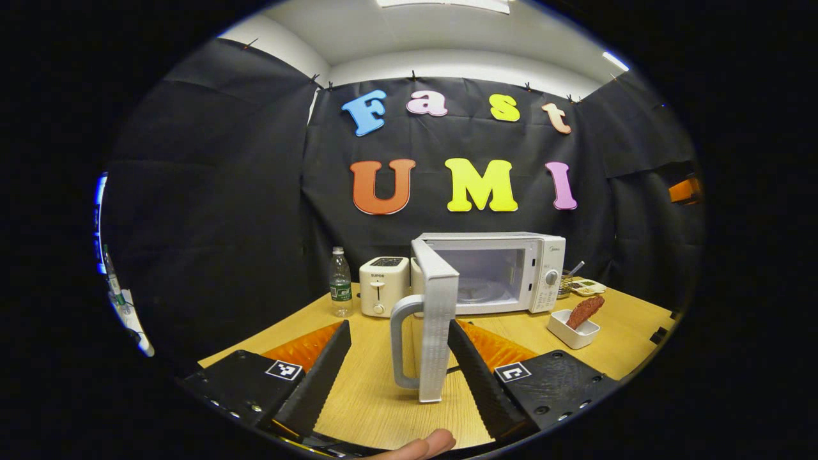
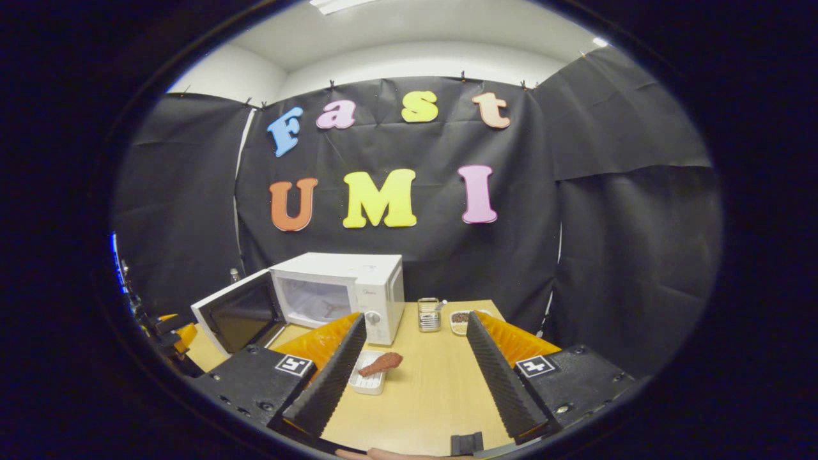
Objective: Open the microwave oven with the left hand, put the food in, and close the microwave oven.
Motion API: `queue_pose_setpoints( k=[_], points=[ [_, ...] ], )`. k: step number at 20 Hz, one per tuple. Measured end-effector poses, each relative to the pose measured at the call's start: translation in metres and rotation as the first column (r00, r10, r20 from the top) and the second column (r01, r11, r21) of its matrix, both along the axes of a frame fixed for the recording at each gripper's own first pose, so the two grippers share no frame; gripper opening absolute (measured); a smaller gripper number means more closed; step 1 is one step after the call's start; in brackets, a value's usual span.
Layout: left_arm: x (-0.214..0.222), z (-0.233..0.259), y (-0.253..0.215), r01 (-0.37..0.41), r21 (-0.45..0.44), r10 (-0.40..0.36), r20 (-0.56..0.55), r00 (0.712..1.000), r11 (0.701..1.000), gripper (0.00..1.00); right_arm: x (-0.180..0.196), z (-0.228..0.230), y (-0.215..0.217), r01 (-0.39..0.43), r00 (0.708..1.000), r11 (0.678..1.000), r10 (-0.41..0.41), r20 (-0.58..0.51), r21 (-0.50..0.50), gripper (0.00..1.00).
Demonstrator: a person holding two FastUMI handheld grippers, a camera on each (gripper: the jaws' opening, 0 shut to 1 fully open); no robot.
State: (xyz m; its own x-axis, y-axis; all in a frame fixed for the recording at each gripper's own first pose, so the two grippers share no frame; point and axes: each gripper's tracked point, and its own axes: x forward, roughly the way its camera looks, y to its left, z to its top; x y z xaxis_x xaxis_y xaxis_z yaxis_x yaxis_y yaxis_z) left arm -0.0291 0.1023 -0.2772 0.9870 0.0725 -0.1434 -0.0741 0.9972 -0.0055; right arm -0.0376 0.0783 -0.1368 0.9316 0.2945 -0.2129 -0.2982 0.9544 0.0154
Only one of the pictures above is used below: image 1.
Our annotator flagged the white toaster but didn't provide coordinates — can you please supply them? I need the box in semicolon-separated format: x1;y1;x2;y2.
359;256;410;318

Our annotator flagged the white microwave oven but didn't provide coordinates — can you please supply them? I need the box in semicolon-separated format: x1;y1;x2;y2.
390;231;567;404

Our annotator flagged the metal wire basket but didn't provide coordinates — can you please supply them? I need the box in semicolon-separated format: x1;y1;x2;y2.
557;261;586;300

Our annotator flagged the white rectangular dish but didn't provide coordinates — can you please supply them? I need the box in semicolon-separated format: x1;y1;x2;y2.
547;309;601;350

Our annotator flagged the clear plastic water bottle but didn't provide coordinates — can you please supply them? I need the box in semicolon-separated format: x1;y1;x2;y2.
329;247;354;318

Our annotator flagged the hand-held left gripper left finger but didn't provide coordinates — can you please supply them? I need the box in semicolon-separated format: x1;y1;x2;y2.
178;319;353;441

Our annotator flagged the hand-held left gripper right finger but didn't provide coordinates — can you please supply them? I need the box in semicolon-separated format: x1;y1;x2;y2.
446;319;621;443

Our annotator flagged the black backdrop cloth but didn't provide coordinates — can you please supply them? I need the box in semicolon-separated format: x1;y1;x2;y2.
101;37;704;371

